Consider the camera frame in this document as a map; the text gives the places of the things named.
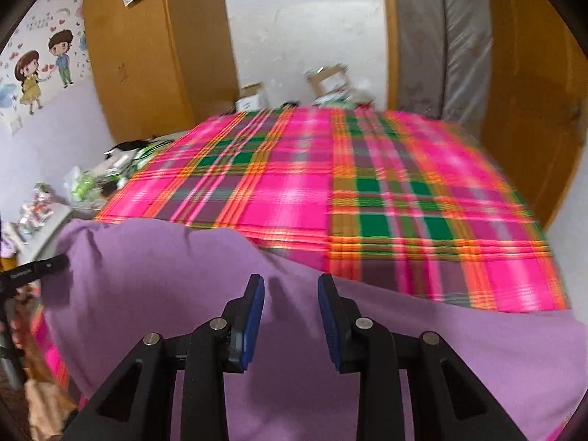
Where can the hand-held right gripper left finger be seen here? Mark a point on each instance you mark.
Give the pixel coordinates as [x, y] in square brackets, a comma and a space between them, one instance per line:
[252, 321]

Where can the pink plaid bed sheet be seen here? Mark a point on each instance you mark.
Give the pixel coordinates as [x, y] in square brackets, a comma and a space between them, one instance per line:
[298, 179]

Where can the wooden door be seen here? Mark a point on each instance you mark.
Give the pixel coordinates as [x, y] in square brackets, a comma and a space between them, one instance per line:
[533, 101]

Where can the clear plastic door curtain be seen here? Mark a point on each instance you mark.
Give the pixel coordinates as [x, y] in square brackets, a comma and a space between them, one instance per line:
[441, 41]

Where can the green tissue pack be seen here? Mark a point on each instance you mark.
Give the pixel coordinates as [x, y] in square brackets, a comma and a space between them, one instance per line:
[82, 186]

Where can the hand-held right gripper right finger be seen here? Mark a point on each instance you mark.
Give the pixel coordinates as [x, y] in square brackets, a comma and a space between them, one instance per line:
[328, 321]

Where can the grey parcel bags pile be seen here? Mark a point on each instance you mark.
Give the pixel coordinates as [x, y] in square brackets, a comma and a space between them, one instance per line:
[353, 99]

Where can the cartoon couple wall sticker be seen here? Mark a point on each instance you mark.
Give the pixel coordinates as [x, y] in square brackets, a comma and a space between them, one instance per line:
[46, 69]

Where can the beige fleece cloth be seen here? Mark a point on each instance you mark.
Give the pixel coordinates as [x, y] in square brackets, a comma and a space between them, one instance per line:
[46, 399]

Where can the grey drawer cabinet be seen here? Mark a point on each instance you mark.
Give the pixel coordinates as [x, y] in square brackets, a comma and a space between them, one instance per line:
[41, 239]

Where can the small ornaments cluster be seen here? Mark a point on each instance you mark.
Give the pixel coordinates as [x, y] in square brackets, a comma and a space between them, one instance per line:
[36, 211]

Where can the open white box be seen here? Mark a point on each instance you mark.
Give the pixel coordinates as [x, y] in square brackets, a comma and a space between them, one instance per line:
[251, 99]

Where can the wooden wardrobe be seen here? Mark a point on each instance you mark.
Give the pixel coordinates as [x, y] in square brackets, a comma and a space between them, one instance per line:
[147, 64]

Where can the black clamp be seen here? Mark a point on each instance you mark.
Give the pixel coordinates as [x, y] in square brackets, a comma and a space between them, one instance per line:
[289, 104]

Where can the wooden door frame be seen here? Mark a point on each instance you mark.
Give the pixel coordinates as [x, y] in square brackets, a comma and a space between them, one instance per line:
[390, 32]

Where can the brown cardboard box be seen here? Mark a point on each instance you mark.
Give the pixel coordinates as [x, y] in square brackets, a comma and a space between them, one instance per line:
[328, 80]

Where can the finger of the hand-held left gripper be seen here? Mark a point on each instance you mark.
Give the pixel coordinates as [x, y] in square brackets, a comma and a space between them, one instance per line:
[53, 266]

